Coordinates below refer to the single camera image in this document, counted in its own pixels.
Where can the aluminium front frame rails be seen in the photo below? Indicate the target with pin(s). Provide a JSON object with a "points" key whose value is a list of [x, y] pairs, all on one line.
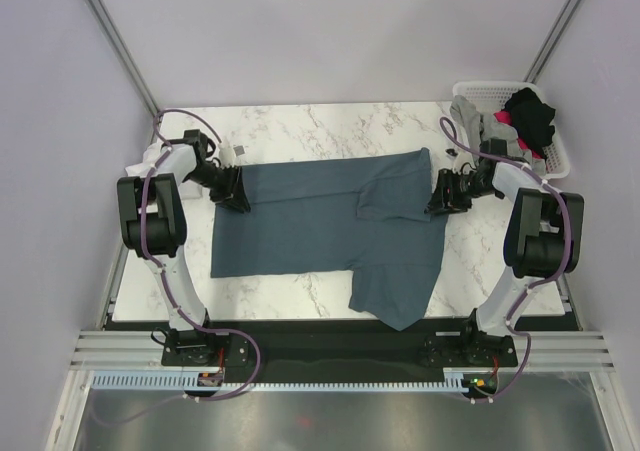
{"points": [[581, 351]]}

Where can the aluminium frame rail right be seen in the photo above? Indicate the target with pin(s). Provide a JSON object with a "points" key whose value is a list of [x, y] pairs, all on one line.
{"points": [[567, 13]]}

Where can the aluminium frame rail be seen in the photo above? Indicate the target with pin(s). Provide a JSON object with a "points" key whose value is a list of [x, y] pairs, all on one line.
{"points": [[111, 32], [567, 13]]}

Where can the teal blue polo shirt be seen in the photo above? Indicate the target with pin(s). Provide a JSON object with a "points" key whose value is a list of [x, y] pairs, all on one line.
{"points": [[364, 215]]}

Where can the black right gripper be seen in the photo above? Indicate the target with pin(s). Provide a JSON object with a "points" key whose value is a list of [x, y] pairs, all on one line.
{"points": [[446, 180]]}

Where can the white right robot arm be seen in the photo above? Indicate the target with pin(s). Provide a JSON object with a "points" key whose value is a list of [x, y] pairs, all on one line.
{"points": [[542, 238]]}

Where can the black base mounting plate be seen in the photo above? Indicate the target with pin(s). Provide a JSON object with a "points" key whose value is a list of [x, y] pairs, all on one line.
{"points": [[323, 352]]}

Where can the aluminium frame rail left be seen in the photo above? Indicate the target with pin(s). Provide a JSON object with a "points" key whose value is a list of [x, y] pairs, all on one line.
{"points": [[111, 32]]}

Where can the grey t shirt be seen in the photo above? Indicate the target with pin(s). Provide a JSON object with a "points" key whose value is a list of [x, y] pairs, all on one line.
{"points": [[480, 127]]}

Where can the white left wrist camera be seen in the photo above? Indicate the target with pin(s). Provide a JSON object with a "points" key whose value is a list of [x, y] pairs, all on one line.
{"points": [[232, 155]]}

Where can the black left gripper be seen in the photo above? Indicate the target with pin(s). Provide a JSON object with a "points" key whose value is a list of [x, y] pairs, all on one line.
{"points": [[233, 194]]}

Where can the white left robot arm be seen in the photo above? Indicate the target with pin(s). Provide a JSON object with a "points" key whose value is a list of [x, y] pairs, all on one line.
{"points": [[153, 224]]}

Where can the black t shirt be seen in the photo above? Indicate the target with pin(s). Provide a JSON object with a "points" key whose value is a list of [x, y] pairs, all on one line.
{"points": [[532, 120]]}

